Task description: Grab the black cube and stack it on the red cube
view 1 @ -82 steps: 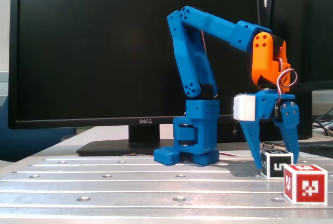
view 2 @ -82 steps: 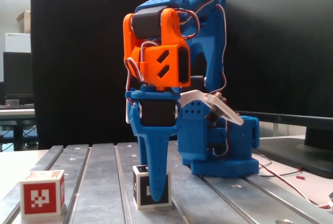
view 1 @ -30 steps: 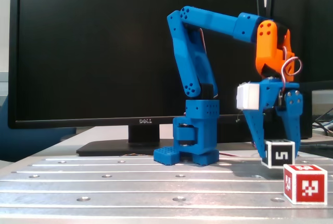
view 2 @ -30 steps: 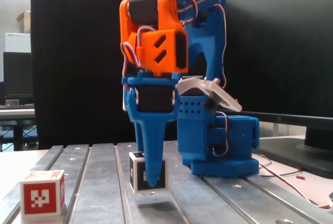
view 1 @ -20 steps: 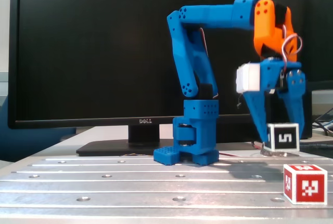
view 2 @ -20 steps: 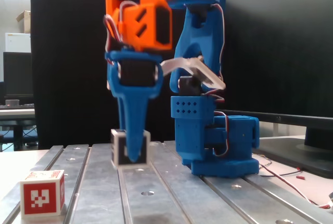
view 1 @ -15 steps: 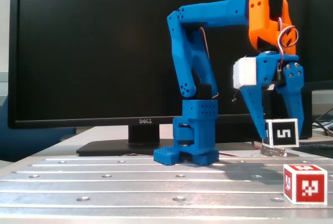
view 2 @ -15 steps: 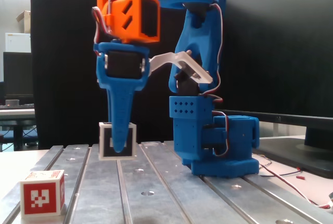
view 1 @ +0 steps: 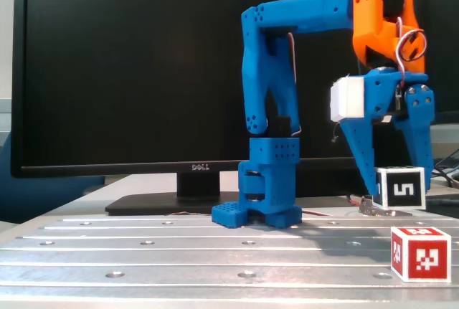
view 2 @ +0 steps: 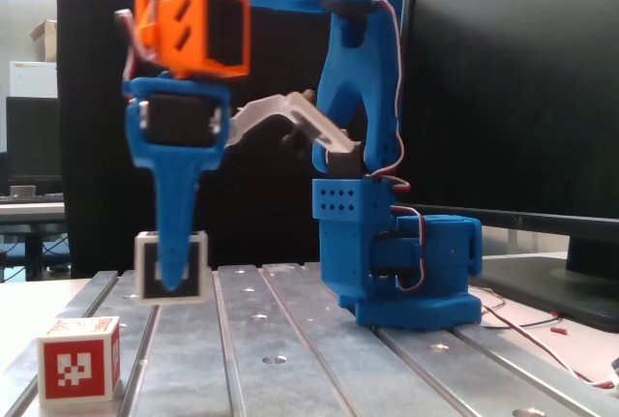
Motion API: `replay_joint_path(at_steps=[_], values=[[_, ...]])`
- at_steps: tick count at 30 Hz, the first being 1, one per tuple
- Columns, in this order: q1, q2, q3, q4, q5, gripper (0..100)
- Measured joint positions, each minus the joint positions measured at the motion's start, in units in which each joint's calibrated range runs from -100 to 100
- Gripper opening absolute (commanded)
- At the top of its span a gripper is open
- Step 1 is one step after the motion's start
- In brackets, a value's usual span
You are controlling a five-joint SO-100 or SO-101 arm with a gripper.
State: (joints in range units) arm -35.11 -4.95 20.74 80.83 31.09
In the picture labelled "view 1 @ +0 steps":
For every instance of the black Dell computer monitor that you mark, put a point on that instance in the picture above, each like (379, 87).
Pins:
(143, 72)

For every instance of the black cube with white marker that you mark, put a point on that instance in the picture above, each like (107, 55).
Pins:
(403, 189)

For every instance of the blue and orange robot arm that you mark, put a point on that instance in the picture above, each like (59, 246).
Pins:
(305, 11)

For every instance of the red cube with white marker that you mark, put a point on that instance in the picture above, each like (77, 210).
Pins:
(409, 262)

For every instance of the black flat pad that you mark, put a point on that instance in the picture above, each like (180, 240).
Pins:
(441, 209)

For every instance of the black unbranded monitor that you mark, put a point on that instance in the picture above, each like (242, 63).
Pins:
(444, 36)

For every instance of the aluminium slotted base plate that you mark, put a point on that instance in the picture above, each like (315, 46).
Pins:
(179, 259)

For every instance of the blue chair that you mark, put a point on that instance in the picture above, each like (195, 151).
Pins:
(36, 198)

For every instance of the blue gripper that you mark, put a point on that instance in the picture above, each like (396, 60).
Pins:
(381, 94)

